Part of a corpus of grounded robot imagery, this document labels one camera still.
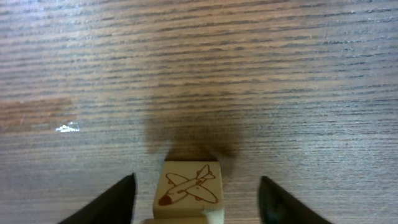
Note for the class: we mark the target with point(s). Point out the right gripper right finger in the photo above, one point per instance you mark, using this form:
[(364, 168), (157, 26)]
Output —
[(278, 206)]

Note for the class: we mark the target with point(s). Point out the wooden block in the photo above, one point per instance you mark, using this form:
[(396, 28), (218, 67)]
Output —
[(190, 189)]

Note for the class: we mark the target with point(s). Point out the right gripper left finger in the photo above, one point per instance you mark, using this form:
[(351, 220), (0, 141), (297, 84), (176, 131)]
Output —
[(113, 206)]

